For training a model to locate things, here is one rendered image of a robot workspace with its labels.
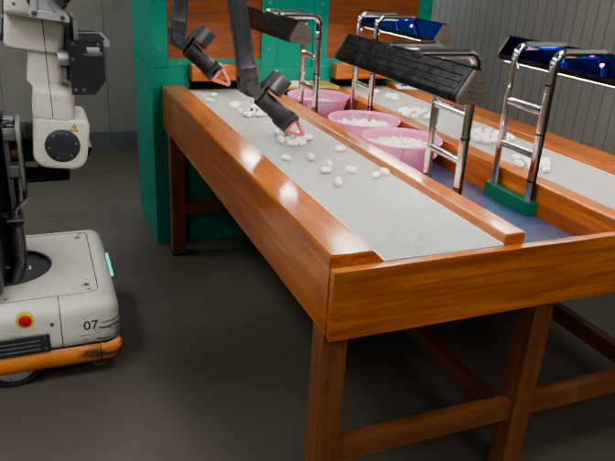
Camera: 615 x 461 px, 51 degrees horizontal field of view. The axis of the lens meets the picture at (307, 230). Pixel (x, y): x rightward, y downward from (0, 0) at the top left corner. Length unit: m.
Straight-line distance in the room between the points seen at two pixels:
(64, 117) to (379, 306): 1.21
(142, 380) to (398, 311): 1.10
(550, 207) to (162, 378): 1.32
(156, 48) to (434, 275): 1.86
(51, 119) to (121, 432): 0.96
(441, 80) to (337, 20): 1.76
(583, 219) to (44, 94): 1.56
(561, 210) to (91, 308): 1.42
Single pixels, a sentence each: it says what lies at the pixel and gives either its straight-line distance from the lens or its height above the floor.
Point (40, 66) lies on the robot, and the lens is 2.15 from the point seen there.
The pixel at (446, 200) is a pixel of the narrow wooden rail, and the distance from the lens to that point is 1.65.
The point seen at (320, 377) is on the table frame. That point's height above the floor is 0.46.
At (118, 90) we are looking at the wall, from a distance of 4.73.
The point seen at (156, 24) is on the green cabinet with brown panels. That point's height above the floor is 1.02.
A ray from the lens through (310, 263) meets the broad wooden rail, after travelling 1.37.
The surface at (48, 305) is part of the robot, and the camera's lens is 2.16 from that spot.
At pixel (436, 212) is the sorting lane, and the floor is 0.74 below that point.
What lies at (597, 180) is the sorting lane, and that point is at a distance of 2.10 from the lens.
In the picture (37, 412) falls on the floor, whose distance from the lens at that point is 2.17.
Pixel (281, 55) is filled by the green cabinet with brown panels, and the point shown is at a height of 0.89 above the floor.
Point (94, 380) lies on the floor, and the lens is 2.27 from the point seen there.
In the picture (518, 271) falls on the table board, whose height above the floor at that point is 0.68.
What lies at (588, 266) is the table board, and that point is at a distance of 1.66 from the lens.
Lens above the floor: 1.29
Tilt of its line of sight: 23 degrees down
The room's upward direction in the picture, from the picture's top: 3 degrees clockwise
